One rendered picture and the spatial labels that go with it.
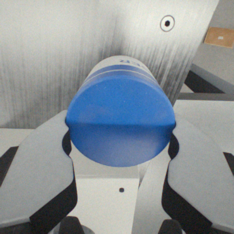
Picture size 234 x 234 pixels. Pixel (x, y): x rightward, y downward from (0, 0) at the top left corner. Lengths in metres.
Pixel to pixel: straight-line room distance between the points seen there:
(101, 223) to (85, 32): 0.34
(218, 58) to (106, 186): 1.15
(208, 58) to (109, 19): 1.03
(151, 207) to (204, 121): 0.30
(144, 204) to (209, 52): 1.01
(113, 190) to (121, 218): 0.09
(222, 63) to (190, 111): 0.99
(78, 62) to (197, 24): 0.19
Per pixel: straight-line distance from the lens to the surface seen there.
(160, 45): 0.29
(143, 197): 0.50
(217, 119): 0.37
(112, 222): 0.37
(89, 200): 0.30
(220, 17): 1.25
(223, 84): 0.54
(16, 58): 0.33
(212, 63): 1.28
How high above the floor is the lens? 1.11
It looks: 60 degrees down
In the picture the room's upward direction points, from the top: 178 degrees counter-clockwise
